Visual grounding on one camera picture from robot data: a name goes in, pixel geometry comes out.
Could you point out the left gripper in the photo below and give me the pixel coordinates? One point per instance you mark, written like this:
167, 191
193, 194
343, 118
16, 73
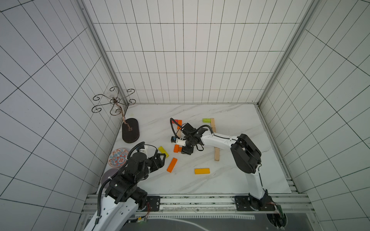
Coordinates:
160, 163

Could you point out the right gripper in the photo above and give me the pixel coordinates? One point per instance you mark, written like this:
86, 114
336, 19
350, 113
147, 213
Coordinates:
188, 141

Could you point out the yellow-green block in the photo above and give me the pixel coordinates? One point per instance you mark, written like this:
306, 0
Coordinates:
163, 151

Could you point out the green block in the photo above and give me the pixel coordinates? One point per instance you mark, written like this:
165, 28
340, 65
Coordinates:
206, 120

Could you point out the natural wood block diagonal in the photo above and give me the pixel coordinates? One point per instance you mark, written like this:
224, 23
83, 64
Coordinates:
213, 125

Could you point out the natural wood block vertical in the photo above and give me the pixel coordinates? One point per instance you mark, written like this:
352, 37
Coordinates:
216, 154

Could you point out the yellow block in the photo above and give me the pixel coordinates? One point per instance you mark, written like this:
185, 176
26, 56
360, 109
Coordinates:
198, 171

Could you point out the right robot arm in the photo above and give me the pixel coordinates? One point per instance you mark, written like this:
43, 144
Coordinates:
245, 153

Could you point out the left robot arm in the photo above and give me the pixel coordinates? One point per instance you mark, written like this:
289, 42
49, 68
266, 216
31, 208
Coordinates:
123, 197

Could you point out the patterned round plate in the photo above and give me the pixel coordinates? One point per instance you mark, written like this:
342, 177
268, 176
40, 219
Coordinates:
118, 158

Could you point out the black wire ornament stand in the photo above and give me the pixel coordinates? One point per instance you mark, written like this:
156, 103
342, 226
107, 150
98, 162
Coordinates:
119, 105

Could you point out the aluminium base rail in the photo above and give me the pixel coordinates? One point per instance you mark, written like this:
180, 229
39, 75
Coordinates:
226, 203

